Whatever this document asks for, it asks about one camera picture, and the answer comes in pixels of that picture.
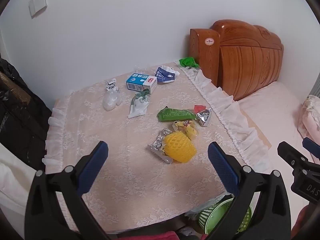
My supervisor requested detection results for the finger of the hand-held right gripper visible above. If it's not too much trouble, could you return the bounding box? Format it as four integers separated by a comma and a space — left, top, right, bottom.
302, 137, 320, 159
277, 141, 310, 172

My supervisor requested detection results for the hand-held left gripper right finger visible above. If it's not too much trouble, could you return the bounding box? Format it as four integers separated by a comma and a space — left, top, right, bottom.
207, 141, 292, 240

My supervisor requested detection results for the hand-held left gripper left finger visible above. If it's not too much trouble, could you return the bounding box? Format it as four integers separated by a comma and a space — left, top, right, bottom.
24, 141, 118, 240

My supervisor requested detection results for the green plastic basket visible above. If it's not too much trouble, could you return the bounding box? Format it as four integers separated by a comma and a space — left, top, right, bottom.
199, 197, 252, 234

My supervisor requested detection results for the clear plastic bag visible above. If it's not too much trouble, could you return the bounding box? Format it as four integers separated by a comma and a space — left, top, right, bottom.
102, 90, 121, 112

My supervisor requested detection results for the blue white milk carton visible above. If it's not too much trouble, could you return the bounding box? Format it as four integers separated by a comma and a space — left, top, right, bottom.
126, 73, 158, 92

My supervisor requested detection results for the person's right forearm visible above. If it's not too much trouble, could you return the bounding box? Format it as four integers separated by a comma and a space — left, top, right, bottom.
291, 204, 314, 240

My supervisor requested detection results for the pink white bedding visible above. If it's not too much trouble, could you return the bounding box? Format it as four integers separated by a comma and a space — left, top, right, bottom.
297, 95, 320, 140

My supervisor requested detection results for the lace tablecloth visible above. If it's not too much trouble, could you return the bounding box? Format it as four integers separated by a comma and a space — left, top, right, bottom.
42, 61, 273, 233

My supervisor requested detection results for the bed with pink sheet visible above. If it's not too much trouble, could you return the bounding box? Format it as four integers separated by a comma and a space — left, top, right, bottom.
237, 81, 320, 240

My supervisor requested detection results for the yellow foam fruit net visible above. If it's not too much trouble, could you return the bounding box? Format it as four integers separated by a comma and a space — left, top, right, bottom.
162, 132, 197, 163

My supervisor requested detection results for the yellow crumpled wrapper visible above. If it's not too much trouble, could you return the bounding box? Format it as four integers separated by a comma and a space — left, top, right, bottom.
171, 120, 198, 140

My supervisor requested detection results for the red silver foil wrapper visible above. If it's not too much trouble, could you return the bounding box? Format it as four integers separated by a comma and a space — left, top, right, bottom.
194, 104, 212, 127

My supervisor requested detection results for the green snack packet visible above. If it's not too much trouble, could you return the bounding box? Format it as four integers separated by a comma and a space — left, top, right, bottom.
157, 107, 198, 122

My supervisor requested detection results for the green white packet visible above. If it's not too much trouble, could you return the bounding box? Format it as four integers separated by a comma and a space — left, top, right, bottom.
127, 89, 151, 119

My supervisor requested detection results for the white cloth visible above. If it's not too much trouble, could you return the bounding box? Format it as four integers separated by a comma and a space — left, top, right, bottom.
0, 142, 38, 220

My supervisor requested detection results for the crumpled silver wrapper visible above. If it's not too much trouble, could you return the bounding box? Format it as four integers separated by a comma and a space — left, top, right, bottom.
105, 79, 120, 92

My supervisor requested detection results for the black jacket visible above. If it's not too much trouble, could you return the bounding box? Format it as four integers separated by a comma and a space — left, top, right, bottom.
0, 57, 53, 164

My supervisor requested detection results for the red cloth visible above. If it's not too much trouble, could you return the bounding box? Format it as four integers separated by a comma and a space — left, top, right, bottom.
117, 230, 180, 240

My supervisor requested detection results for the wooden headboard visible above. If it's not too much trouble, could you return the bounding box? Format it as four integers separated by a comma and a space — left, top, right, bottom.
189, 20, 284, 102

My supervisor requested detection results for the blue face mask packet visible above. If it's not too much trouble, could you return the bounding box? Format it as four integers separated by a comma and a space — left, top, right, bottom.
155, 65, 180, 83

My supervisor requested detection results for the green crumpled wrapper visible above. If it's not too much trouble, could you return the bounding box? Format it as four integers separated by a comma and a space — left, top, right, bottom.
179, 57, 201, 69

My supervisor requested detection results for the white wall switch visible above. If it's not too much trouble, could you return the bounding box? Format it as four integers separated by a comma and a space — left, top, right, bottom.
28, 0, 47, 18

